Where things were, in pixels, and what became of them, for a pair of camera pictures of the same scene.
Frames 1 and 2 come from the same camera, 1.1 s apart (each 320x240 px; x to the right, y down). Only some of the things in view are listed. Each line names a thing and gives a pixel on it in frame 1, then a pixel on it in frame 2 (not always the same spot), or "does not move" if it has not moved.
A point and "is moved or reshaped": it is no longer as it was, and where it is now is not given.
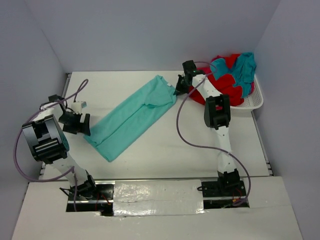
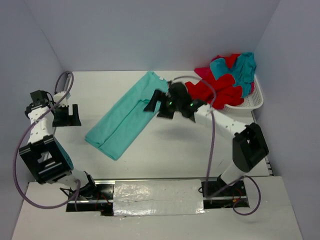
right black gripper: (178, 89) → (156, 97)
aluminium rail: (156, 179) does not move
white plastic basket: (253, 101) does not move
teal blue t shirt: (243, 72) does not move
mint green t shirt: (121, 130) is moved or reshaped
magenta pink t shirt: (206, 70) does not move
